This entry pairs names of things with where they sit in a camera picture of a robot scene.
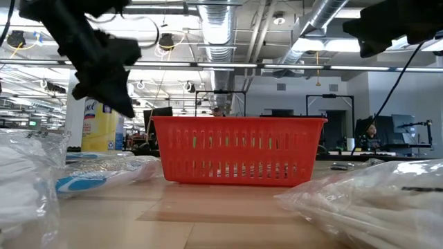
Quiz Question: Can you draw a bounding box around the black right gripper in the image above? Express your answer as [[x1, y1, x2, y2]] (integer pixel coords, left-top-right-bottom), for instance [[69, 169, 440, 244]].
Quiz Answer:
[[342, 0, 443, 59]]

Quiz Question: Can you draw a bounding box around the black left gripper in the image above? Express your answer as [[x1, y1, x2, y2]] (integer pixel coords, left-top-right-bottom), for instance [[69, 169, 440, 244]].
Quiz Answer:
[[19, 0, 142, 118]]

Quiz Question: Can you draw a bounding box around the white vanity pack bag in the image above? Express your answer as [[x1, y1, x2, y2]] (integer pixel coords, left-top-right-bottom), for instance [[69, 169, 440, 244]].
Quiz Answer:
[[273, 158, 443, 249], [0, 128, 70, 249]]

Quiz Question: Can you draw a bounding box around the yellow disinfecting wipes canister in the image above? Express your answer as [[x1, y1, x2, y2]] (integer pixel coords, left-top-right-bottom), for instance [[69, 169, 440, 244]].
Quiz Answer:
[[81, 96, 125, 152]]

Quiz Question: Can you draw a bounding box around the black computer monitor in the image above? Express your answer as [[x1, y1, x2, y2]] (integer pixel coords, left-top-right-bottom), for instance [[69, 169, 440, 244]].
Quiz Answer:
[[143, 106, 174, 139]]

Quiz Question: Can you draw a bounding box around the rectangular ceiling light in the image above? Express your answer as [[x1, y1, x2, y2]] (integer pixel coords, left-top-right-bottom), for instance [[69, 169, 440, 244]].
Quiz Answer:
[[292, 36, 404, 53]]

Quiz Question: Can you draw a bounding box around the blue toothbrush in clear wrap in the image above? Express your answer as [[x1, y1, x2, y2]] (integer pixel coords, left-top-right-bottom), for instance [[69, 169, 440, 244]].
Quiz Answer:
[[55, 155, 162, 199]]

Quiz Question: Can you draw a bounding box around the black monitor back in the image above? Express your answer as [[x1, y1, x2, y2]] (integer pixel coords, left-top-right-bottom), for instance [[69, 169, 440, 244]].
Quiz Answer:
[[354, 115, 394, 149]]

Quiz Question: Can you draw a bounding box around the grey computer monitor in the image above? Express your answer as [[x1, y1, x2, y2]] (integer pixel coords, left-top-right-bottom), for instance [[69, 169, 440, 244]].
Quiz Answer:
[[391, 113, 417, 145]]

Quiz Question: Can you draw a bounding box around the long linear light bar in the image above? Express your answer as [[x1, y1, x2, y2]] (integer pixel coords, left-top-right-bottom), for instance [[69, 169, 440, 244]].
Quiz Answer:
[[0, 58, 443, 73]]

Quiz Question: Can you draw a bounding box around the red plastic slotted basket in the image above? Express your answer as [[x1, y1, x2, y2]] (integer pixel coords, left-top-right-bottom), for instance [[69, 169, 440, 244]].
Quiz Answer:
[[150, 116, 329, 188]]

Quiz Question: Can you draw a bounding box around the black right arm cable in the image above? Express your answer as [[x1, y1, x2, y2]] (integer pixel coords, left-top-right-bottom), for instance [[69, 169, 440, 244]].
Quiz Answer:
[[351, 41, 426, 155]]

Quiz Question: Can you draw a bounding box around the silver ventilation duct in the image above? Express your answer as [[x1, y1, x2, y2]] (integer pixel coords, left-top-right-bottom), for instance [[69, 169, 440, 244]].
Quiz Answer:
[[197, 0, 240, 117], [273, 0, 350, 75]]

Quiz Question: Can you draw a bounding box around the black robot station frame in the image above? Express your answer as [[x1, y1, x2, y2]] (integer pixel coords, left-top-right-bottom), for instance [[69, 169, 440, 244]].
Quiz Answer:
[[194, 89, 248, 118], [305, 93, 356, 139]]

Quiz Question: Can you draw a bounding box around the black ceiling cord reel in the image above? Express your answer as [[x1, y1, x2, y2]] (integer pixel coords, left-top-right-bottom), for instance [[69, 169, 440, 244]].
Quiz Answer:
[[157, 33, 176, 51], [6, 29, 28, 49]]

